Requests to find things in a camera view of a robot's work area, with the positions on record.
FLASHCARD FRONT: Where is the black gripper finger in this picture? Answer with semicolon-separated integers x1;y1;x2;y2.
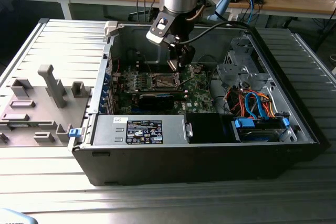
180;45;196;67
167;41;182;63

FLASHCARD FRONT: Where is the silver CPU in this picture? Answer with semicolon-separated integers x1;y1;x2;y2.
166;59;181;73

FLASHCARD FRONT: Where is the metal socket cover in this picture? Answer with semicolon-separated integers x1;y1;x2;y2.
178;66;197;90

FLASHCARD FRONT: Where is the CPU socket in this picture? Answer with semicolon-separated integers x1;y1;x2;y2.
152;71;183;90

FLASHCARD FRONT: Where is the black RAM slot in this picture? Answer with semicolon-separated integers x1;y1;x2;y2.
138;89;185;101

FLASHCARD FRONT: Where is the green motherboard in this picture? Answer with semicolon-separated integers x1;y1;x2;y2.
111;62;218;116

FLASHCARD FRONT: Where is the metal drive cage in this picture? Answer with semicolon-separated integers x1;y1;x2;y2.
216;36;274;91

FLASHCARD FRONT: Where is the black graphics card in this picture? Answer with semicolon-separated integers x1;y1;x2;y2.
138;91;175;111

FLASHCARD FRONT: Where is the grey case latch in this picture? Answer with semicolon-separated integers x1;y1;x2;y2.
104;21;125;38

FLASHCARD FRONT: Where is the disk with blue carrier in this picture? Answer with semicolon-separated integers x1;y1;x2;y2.
232;118;291;143

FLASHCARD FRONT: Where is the grey power supply unit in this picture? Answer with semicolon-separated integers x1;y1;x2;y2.
91;115;190;146

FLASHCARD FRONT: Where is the black PC case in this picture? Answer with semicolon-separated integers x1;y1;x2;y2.
67;20;330;187

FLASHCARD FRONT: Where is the grey parts rack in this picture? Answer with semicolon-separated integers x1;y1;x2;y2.
0;63;92;147

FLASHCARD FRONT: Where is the green RAM stick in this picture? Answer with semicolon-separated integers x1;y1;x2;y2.
7;122;39;128

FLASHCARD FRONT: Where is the pale grey rounded device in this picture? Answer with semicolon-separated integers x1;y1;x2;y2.
0;207;36;224

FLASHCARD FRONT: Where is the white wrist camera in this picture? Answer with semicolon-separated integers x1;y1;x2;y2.
145;16;176;46

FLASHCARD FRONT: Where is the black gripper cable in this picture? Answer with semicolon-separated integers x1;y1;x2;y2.
179;22;251;46

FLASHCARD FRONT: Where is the red wire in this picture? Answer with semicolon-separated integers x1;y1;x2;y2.
226;89;246;112

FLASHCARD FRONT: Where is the blue desk cable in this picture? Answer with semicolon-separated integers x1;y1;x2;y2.
245;0;257;25

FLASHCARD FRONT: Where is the blue wire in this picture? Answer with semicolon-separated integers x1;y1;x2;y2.
244;91;266;120

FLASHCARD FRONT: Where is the orange wire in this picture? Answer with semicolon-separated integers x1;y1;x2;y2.
257;91;276;119

